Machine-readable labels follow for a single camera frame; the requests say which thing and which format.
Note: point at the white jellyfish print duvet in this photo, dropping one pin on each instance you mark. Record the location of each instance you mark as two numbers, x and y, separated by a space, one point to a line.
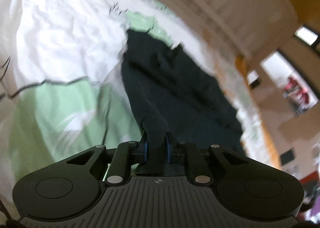
61 86

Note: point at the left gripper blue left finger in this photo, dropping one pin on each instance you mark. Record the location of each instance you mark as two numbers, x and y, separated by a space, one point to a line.
143 148

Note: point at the light wooden bed frame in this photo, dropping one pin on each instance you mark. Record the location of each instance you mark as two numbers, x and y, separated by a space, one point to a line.
237 5

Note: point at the red patterned clutter on shelf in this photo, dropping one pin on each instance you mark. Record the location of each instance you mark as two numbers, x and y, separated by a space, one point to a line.
300 97

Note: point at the dark navy zip hoodie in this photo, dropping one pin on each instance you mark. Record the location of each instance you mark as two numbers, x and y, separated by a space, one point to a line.
170 96

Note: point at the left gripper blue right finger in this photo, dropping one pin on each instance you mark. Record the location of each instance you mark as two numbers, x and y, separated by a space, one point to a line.
170 145

